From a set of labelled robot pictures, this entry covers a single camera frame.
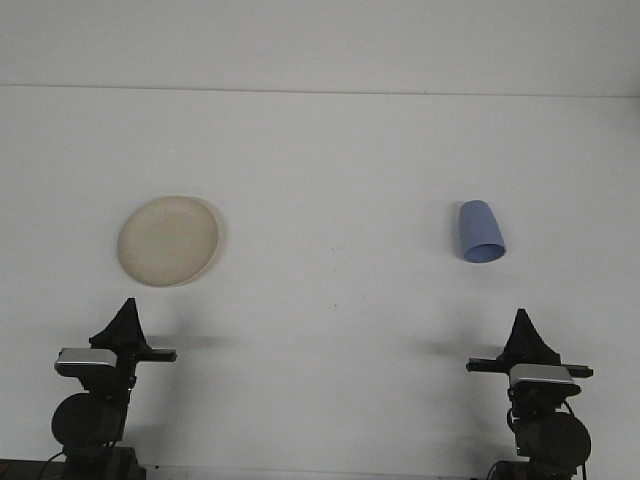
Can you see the pale blue cup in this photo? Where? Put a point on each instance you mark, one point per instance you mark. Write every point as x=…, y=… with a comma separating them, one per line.
x=477, y=225

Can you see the pale cream round plate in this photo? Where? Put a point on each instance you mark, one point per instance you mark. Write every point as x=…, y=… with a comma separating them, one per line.
x=167, y=240

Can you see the dark platform edge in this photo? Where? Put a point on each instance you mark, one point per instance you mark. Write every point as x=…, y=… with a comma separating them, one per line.
x=20, y=470

